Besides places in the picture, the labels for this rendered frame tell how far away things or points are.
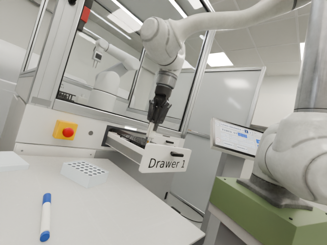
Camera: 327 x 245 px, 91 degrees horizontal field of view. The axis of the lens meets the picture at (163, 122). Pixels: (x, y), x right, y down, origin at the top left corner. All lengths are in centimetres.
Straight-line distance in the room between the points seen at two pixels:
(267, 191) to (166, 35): 62
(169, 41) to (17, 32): 364
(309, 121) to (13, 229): 63
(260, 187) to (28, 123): 87
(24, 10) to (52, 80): 344
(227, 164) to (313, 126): 106
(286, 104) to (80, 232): 382
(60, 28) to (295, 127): 83
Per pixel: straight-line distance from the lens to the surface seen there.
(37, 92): 77
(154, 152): 62
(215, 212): 75
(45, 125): 79
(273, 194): 69
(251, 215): 64
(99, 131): 85
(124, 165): 100
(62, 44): 79
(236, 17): 73
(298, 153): 46
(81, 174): 58
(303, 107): 53
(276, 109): 392
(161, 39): 57
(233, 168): 152
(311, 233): 68
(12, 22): 410
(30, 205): 49
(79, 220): 44
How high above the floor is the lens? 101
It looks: 1 degrees up
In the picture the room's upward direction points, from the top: 16 degrees clockwise
